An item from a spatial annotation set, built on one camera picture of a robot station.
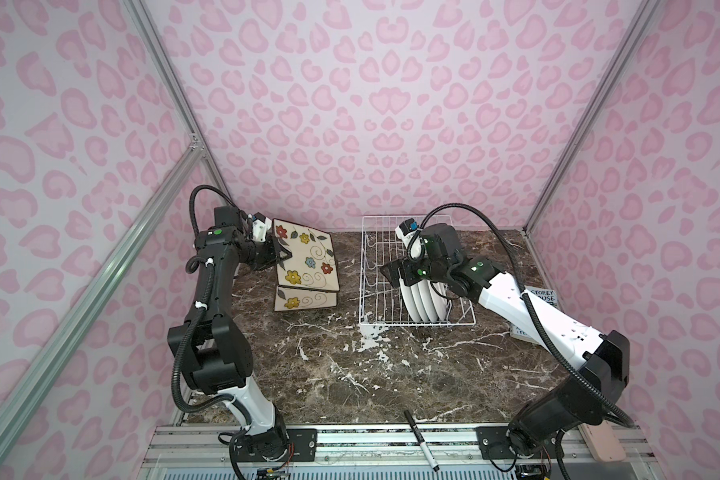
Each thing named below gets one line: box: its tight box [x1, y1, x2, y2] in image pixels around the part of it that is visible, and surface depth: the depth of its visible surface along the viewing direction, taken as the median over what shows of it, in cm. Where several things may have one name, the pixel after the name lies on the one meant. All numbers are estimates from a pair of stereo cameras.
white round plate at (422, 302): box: [412, 281, 432, 324], surface depth 85 cm
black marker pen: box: [403, 409, 440, 472], surface depth 75 cm
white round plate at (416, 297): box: [399, 278, 428, 323], surface depth 84 cm
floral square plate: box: [274, 286, 338, 311], surface depth 100 cm
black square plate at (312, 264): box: [273, 219, 340, 292], surface depth 90 cm
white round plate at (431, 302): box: [421, 280, 441, 324], surface depth 86 cm
